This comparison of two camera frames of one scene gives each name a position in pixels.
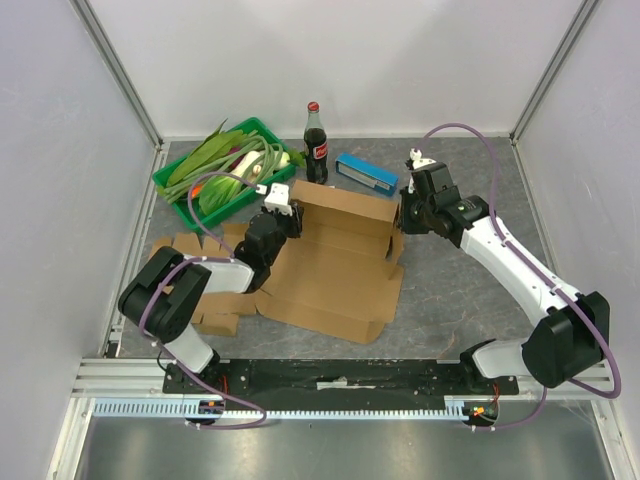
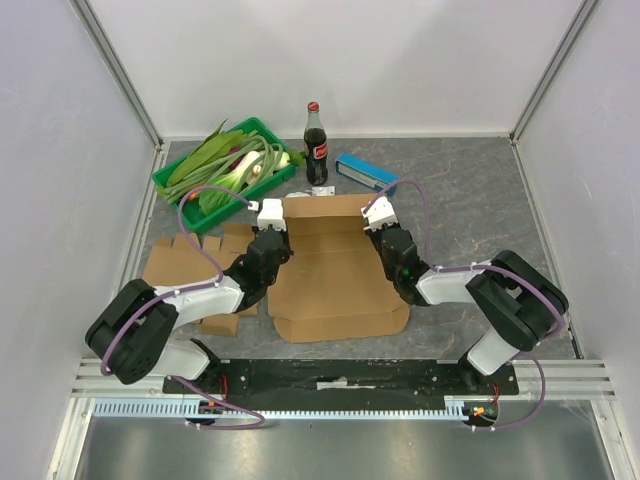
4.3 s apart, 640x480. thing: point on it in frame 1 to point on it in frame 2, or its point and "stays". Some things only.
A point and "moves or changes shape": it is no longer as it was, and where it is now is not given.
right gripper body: x=408 y=215 to x=382 y=238
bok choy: x=218 y=190 stays
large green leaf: x=211 y=149 stays
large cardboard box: x=343 y=276 moves or changes shape
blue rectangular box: x=366 y=173 stays
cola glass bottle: x=316 y=146 stays
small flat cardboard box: x=220 y=311 stays
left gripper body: x=290 y=225 to x=286 y=247
